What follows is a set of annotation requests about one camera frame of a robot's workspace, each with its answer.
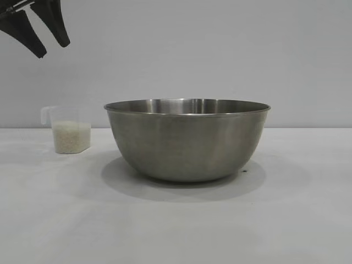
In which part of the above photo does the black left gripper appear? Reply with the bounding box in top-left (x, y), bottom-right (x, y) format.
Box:
top-left (0, 0), bottom-right (71, 59)

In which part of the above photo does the clear plastic measuring cup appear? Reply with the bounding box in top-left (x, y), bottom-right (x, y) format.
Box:
top-left (41, 106), bottom-right (93, 154)

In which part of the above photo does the white uncooked rice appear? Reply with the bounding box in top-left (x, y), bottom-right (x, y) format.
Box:
top-left (53, 122), bottom-right (92, 154)

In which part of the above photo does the stainless steel mixing bowl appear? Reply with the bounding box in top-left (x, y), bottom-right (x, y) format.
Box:
top-left (103, 98), bottom-right (272, 183)

